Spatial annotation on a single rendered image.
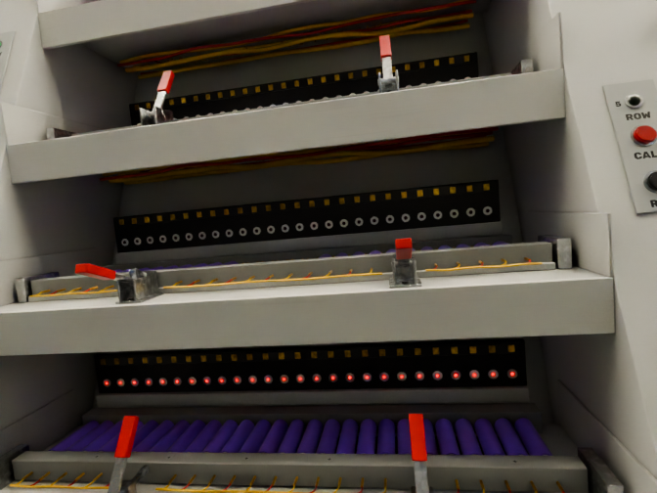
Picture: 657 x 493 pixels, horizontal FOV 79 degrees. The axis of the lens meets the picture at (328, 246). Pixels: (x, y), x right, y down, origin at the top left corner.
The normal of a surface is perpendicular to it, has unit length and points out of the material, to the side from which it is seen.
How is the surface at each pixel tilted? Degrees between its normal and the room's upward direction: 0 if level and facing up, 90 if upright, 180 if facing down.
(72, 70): 90
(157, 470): 112
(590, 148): 90
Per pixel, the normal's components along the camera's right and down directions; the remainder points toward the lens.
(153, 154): -0.16, 0.09
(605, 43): -0.18, -0.28
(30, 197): 0.98, -0.07
